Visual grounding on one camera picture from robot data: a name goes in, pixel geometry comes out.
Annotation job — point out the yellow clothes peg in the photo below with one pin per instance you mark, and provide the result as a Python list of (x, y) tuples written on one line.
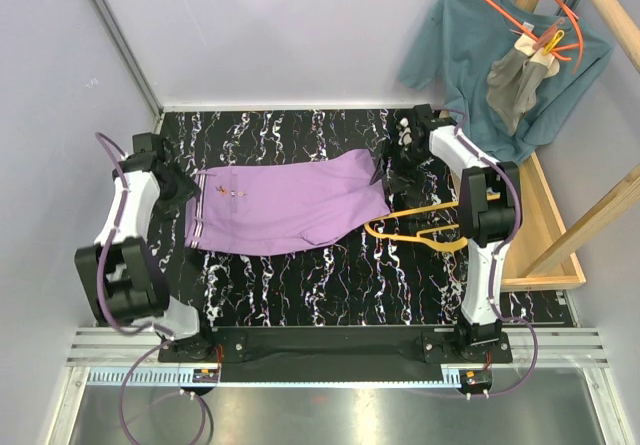
[(552, 42)]

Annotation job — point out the aluminium frame rail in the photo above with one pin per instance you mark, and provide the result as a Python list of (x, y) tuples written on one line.
[(115, 33)]

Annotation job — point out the grey beige cloth bag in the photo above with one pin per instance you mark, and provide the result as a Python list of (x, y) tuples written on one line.
[(513, 81)]

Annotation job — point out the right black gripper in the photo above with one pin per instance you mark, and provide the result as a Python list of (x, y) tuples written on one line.
[(406, 179)]

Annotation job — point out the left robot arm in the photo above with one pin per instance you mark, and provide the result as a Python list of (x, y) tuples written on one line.
[(122, 279)]

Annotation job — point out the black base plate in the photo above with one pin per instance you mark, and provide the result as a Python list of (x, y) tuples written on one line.
[(335, 354)]

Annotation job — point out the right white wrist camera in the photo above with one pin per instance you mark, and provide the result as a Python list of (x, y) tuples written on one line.
[(405, 137)]

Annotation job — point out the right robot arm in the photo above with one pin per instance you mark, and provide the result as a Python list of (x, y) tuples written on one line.
[(489, 215)]

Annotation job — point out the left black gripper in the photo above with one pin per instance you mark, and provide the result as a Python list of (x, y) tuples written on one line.
[(186, 190)]

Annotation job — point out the wooden clothes rack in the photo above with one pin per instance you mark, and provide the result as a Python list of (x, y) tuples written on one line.
[(544, 254)]

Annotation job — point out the purple trousers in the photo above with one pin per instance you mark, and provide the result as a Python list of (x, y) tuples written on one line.
[(278, 209)]

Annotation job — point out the yellow plastic hanger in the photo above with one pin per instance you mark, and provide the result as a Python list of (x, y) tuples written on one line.
[(468, 205)]

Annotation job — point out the orange plastic hanger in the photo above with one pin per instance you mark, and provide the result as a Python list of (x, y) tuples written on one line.
[(461, 32)]

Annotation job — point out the teal t-shirt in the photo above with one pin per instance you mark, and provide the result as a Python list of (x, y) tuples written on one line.
[(556, 96)]

